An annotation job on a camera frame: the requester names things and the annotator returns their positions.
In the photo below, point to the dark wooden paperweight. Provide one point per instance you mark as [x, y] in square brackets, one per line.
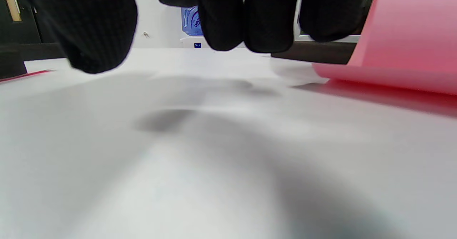
[12, 64]
[46, 51]
[314, 52]

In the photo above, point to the person's right hand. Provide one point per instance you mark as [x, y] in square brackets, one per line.
[250, 10]

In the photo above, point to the white water dispenser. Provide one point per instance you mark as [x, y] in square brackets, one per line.
[192, 42]

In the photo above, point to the blue water jug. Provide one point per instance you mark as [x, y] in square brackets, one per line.
[189, 21]

